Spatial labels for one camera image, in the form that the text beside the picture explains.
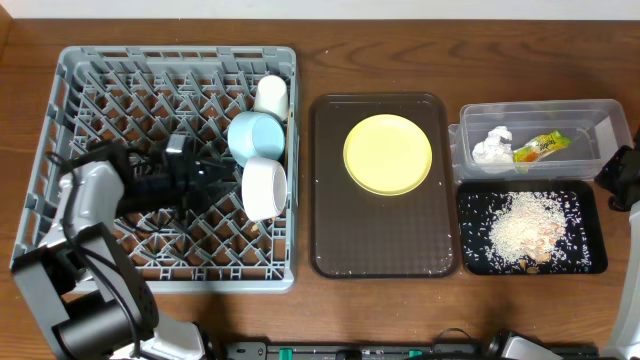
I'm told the light blue bowl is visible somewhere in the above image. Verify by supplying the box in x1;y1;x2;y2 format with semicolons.
227;111;285;167

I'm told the white bowl with food residue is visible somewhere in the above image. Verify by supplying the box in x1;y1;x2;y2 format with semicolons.
241;157;288;222

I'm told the white cup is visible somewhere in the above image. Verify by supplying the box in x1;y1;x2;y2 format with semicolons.
254;75;289;122

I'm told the wooden chopstick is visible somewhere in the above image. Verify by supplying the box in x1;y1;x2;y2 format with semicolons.
284;110;293;167

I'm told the yellow plate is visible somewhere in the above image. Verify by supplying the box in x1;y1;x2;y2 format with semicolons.
342;114;433;196

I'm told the white tissue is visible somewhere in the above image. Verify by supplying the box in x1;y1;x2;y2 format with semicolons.
472;126;514;164

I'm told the green yellow snack wrapper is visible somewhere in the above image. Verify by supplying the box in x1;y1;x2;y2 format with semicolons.
513;131;571;163

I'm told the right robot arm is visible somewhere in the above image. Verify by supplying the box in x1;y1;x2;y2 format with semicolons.
594;131;639;359

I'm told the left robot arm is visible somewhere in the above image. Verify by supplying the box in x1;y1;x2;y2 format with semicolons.
11;141;234;359

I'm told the grey plastic dishwasher rack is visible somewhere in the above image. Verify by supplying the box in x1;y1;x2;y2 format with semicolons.
13;46;300;293

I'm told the dark brown serving tray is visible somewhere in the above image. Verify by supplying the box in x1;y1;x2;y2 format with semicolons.
309;93;460;279

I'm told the black plastic bin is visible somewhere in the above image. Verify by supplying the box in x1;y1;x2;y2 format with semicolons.
456;180;608;274

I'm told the pile of rice scraps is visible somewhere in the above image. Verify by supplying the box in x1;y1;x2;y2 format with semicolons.
458;191;593;275

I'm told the clear plastic bin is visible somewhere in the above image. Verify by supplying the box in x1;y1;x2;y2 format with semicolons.
448;99;632;184

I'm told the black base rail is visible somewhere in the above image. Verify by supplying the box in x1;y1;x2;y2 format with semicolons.
224;341;601;360

